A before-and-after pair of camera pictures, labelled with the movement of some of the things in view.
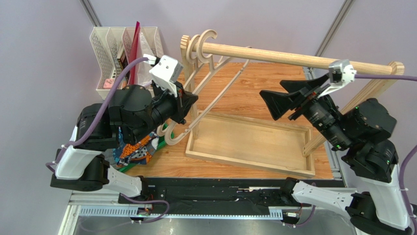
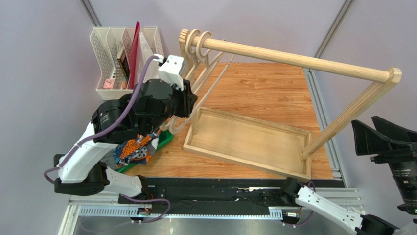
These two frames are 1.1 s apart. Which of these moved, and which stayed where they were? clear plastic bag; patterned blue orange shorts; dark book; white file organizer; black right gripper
Moved: black right gripper
Stayed: dark book; white file organizer; clear plastic bag; patterned blue orange shorts
